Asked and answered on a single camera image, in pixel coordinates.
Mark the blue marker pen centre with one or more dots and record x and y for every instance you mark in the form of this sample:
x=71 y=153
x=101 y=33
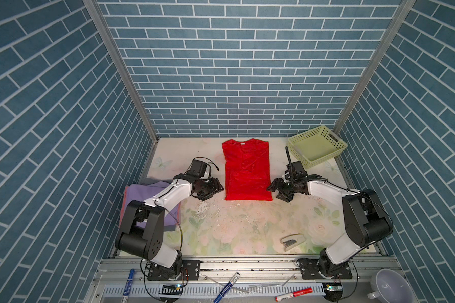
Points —
x=224 y=291

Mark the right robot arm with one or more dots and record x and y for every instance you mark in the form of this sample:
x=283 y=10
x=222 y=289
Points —
x=365 y=219

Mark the red marker pen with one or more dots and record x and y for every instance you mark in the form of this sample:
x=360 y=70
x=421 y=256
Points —
x=295 y=294

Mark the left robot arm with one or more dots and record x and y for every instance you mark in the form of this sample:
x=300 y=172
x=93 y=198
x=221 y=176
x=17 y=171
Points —
x=147 y=243

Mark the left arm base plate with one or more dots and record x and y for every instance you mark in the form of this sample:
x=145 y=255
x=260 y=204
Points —
x=191 y=268

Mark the aluminium corner post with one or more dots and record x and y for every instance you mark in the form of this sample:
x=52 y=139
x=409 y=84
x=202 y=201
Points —
x=399 y=17
x=109 y=42

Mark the blue marker pen left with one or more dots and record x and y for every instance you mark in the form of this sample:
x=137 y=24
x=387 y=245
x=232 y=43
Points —
x=128 y=285

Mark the blue marker pen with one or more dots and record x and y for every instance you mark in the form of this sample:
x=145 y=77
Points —
x=128 y=285
x=224 y=291

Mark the grey stapler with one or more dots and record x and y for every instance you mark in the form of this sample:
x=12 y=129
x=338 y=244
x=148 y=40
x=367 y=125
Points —
x=292 y=241

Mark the right aluminium corner post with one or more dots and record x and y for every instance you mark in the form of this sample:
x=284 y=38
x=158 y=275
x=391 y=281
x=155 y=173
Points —
x=399 y=17

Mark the aluminium frame rail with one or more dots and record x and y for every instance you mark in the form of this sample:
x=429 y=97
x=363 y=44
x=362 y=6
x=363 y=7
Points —
x=262 y=278

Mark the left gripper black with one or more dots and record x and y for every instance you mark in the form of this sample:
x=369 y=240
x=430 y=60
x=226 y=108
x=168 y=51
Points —
x=215 y=186

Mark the folded purple t-shirt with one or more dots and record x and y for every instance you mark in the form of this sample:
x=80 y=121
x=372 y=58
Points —
x=135 y=192

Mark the pale green plastic basket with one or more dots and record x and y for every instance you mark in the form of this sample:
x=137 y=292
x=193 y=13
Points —
x=315 y=146

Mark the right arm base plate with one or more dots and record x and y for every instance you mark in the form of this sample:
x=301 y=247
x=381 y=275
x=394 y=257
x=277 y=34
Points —
x=312 y=269

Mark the left aluminium corner post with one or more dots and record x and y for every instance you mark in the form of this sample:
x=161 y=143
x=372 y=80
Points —
x=109 y=42

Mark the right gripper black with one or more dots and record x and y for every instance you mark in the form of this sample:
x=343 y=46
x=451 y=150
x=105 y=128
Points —
x=276 y=184

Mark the red t-shirt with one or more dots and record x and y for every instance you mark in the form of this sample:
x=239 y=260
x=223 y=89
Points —
x=247 y=170

